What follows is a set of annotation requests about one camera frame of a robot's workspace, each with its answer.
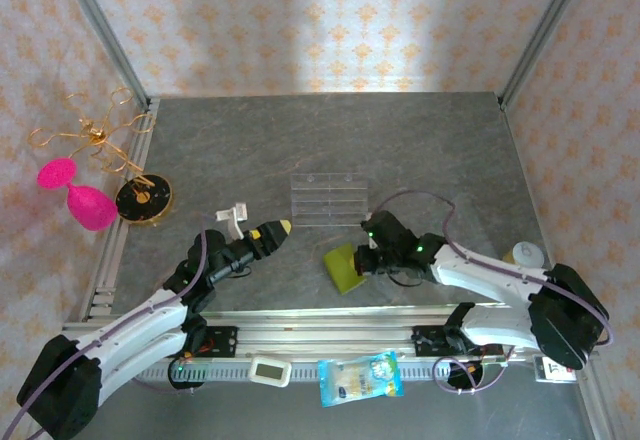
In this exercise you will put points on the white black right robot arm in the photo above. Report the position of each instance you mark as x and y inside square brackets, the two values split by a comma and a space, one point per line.
[490, 267]

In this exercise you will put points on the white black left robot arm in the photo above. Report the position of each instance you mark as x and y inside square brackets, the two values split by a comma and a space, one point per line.
[130, 317]

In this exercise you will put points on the clear acrylic card stand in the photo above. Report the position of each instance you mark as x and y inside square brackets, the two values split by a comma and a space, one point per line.
[330, 200]

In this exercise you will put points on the white label card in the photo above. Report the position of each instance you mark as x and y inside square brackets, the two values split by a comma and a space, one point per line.
[552, 371]

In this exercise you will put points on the blue snack packet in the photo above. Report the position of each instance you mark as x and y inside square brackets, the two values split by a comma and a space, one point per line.
[360, 377]

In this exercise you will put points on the white digital timer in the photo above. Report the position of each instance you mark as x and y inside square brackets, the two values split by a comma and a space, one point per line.
[270, 371]

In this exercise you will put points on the pink goblet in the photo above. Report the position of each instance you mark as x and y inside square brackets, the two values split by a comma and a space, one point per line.
[90, 207]

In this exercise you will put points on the wide aluminium base rail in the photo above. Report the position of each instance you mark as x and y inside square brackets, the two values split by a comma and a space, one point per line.
[325, 332]

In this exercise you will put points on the aluminium side rail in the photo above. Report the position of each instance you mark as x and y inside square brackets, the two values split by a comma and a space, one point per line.
[521, 160]
[102, 285]

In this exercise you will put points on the aluminium corner post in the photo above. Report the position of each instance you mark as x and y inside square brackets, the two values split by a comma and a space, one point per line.
[105, 35]
[542, 35]

